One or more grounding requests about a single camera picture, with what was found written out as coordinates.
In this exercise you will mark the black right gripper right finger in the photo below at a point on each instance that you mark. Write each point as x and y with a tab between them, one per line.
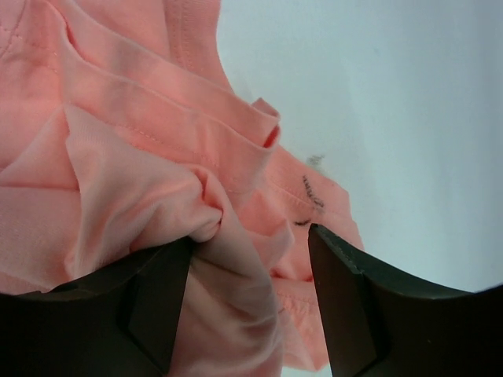
381	321

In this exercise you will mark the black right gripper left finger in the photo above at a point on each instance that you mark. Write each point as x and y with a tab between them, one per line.
120	320

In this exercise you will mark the pink t shirt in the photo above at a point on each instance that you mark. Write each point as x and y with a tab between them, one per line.
120	131

